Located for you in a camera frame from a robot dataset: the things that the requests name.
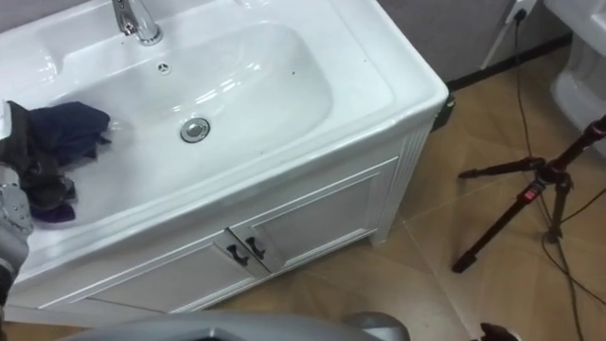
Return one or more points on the white sink vanity cabinet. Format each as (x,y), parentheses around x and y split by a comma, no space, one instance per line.
(293,189)

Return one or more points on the black red tripod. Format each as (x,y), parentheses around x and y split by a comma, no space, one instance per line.
(544,175)

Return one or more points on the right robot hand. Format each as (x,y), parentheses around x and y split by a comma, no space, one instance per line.
(498,333)

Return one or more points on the robot body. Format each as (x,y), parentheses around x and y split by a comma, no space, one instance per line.
(227,329)

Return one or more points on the dark blue cloth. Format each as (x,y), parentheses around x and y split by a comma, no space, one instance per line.
(66,128)

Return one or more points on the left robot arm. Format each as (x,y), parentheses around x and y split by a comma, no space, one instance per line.
(12,222)

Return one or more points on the chrome faucet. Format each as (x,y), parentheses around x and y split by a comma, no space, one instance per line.
(142,23)

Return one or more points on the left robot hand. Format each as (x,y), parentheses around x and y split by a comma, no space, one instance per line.
(28,166)

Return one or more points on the white toilet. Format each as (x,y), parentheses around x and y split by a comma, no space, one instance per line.
(580,71)

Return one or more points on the white wall socket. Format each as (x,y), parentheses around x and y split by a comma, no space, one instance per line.
(521,5)

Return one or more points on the chrome sink drain plug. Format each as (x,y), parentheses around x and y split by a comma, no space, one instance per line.
(195,130)

